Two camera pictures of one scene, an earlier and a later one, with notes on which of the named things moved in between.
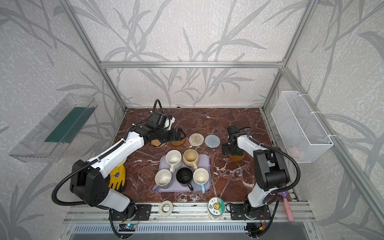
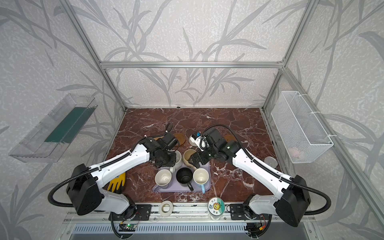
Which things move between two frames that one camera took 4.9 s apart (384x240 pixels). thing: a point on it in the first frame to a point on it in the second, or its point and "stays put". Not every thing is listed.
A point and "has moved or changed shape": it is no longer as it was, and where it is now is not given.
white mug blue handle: [201, 176] stays put
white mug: [173, 158] stays put
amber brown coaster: [237, 158] has moved or changed shape
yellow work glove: [117, 175] stays put
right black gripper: [225, 150] to [198, 154]
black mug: [184, 175] stays put
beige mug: [190, 158] stays put
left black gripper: [174, 138] to [171, 164]
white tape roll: [163, 214] stays put
